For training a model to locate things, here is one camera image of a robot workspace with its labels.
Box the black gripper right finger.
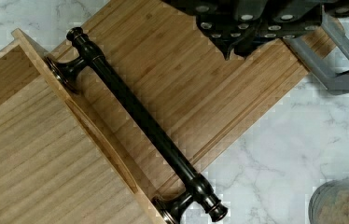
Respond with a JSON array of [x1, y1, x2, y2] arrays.
[[234, 13, 322, 58]]

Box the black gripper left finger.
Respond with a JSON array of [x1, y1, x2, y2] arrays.
[[194, 12, 258, 61]]

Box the bamboo cutting board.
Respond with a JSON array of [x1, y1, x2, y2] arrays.
[[49, 0, 344, 200]]

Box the toaster oven with open door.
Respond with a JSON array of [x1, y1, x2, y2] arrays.
[[286, 13, 349, 95]]

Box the clear jar of pasta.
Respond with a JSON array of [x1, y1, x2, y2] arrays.
[[308, 179, 349, 224]]

